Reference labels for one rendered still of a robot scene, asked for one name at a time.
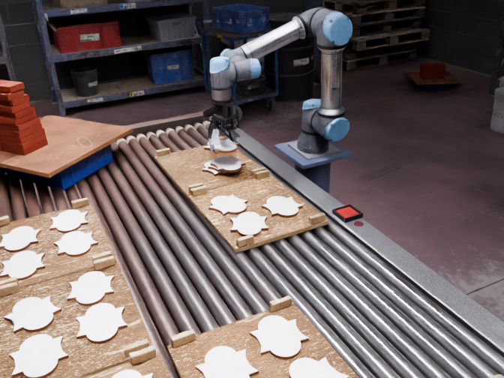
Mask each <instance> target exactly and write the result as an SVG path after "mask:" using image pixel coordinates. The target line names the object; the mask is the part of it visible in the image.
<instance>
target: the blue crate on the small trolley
mask: <svg viewBox="0 0 504 378"><path fill-rule="evenodd" d="M212 8H213V15H212V16H213V18H214V19H213V20H214V22H213V28H214V29H218V30H222V31H226V32H233V33H237V34H241V35H246V34H250V33H254V32H261V31H265V30H268V29H270V23H269V8H270V7H262V6H256V5H252V4H229V5H224V6H219V7H212Z"/></svg>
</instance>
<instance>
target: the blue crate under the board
mask: <svg viewBox="0 0 504 378"><path fill-rule="evenodd" d="M111 162H113V153H112V149H111V145H108V146H106V147H105V148H102V149H101V150H99V151H97V152H95V153H94V154H91V155H90V156H88V157H86V158H84V159H83V160H81V161H79V162H77V163H75V164H74V165H72V166H69V167H68V168H67V169H64V170H62V171H61V172H59V173H57V174H55V175H54V176H52V177H50V178H47V177H43V176H39V175H33V174H30V173H26V172H20V171H16V170H13V169H9V171H10V176H11V178H15V179H21V180H24V181H27V182H34V183H37V184H41V185H46V186H50V187H54V188H59V189H63V190H65V189H67V188H69V187H70V186H72V185H74V184H76V183H77V182H79V181H80V180H82V179H84V178H85V177H87V176H89V175H91V174H92V173H94V172H96V171H97V170H99V169H100V168H102V167H104V166H106V165H107V164H109V163H111Z"/></svg>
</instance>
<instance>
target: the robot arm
mask: <svg viewBox="0 0 504 378"><path fill-rule="evenodd" d="M352 33H353V25H352V23H351V21H350V19H349V18H348V17H347V16H346V15H344V14H342V13H341V12H338V11H334V10H330V9H328V8H326V7H315V8H313V9H310V10H307V11H305V12H304V13H300V14H299V15H297V16H294V17H293V18H292V21H291V22H288V23H287V24H285V25H282V26H281V27H279V28H276V29H274V30H272V31H270V32H268V33H266V34H264V35H262V36H260V37H258V38H256V39H254V40H252V41H250V42H248V43H246V44H244V45H242V46H240V47H238V48H236V49H225V50H224V51H223V52H222V53H221V54H220V57H215V58H212V59H211V60H210V75H211V96H212V99H213V104H216V105H215V106H213V107H210V108H207V109H205V111H203V112H202V113H203V115H204V117H212V116H213V117H212V118H211V119H212V120H211V122H210V125H209V126H208V142H209V147H210V150H211V152H213V149H214V146H218V145H219V144H220V140H219V138H218V134H219V130H216V127H217V129H220V130H221V131H222V132H224V133H226V131H228V133H229V136H230V139H231V140H232V142H236V137H240V134H239V133H237V132H236V131H235V129H237V128H239V116H238V115H236V114H234V113H233V108H232V106H233V105H234V101H232V98H231V97H232V91H231V82H238V81H242V80H252V79H254V78H258V77H259V76H260V74H261V65H260V62H259V60H258V59H259V58H261V57H263V56H265V55H267V54H269V53H271V52H273V51H275V50H277V49H279V48H281V47H283V46H285V45H287V44H289V43H291V42H293V41H295V40H297V39H299V38H301V39H305V38H307V37H311V36H315V37H317V48H318V49H319V50H321V99H312V100H306V101H305V102H304V103H303V107H302V120H301V134H300V136H299V138H298V141H297V149H298V150H299V151H301V152H304V153H307V154H312V155H317V154H322V153H325V152H327V151H328V150H329V141H331V142H337V141H339V140H342V139H343V138H344V137H345V136H346V135H347V133H348V131H349V129H350V123H349V122H348V120H347V119H346V118H345V108H344V107H343V106H342V105H341V99H342V64H343V50H344V49H345V48H346V47H347V42H348V41H349V39H350V38H351V36H352ZM236 119H238V124H236Z"/></svg>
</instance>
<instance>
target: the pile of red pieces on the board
mask: <svg viewBox="0 0 504 378"><path fill-rule="evenodd" d="M24 88H25V87H24V84H23V82H15V81H9V80H3V79H0V151H3V152H10V153H14V154H18V155H24V156H26V155H28V154H30V153H32V152H34V151H36V150H38V149H40V148H43V147H44V146H47V145H48V142H47V137H46V134H45V130H44V128H42V125H41V123H40V122H41V121H40V118H39V117H36V114H35V107H34V106H30V104H29V100H30V99H29V95H28V94H24V91H23V89H24Z"/></svg>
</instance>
